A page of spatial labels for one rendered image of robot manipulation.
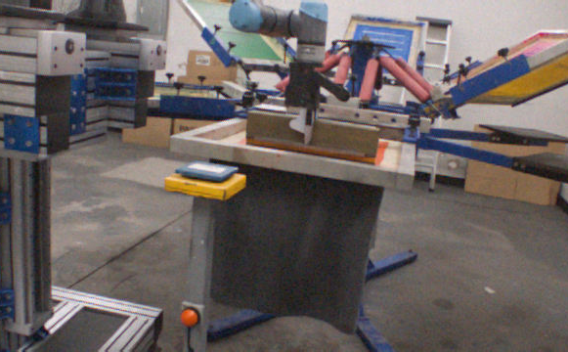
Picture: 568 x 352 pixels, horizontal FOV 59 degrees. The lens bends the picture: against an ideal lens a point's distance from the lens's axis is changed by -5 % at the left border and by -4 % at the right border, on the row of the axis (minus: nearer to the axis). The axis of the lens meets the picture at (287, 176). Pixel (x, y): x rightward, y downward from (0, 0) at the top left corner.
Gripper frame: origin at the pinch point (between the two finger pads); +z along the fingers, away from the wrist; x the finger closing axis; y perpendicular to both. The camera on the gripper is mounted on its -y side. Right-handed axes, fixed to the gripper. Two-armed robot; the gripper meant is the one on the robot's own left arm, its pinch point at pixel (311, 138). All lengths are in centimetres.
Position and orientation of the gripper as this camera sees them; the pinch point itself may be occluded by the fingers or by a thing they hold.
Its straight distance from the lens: 139.8
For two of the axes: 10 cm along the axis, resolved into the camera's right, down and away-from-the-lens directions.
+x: -2.3, 2.0, -9.5
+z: -0.8, 9.7, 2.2
